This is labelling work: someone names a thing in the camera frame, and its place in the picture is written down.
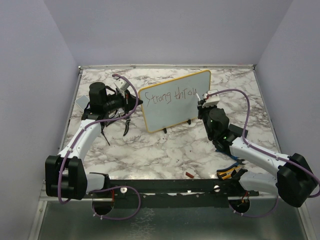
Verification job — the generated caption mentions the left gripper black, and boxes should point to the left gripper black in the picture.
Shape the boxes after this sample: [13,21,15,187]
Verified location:
[103,88,142,113]

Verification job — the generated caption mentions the yellow framed whiteboard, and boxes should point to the yellow framed whiteboard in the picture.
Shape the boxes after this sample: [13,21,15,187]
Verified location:
[138,70,211,133]

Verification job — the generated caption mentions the red marker cap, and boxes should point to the red marker cap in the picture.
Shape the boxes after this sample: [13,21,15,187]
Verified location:
[185,172,195,179]

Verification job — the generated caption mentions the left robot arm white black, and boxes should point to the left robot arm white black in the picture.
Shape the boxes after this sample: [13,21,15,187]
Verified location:
[45,74,143,204]

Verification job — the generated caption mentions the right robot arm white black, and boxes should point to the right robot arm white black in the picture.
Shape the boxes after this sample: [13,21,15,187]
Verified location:
[197,100,318,208]

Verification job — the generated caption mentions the black pruning shears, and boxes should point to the black pruning shears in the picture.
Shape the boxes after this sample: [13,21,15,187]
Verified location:
[123,112,131,137]

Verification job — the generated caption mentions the black flat box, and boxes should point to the black flat box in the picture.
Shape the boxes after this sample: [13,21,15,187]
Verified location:
[228,124,244,138]

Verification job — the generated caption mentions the grey white small device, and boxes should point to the grey white small device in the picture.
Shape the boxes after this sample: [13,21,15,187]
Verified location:
[75,95,90,111]

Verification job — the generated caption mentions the yellow black utility knife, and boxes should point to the yellow black utility knife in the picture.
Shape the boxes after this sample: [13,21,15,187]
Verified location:
[216,164,244,181]

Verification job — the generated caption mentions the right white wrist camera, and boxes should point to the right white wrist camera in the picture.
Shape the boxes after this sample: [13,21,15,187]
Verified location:
[202,90,220,108]

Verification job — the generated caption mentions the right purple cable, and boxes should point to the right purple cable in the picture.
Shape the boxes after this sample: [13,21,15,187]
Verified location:
[207,88,320,218]

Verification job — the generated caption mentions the purple cable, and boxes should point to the purple cable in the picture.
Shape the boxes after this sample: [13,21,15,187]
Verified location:
[207,88,320,218]
[58,73,143,222]

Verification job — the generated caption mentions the blue handled pliers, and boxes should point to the blue handled pliers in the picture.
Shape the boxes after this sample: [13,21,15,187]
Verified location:
[215,149,245,166]

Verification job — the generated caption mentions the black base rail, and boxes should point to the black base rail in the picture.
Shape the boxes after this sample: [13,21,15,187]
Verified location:
[82,178,261,210]

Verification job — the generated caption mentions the aluminium table frame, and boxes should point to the aluminium table frame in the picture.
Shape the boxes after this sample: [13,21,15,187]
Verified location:
[30,65,317,240]

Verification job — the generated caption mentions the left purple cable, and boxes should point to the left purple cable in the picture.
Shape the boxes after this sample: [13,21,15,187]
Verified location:
[58,73,143,222]

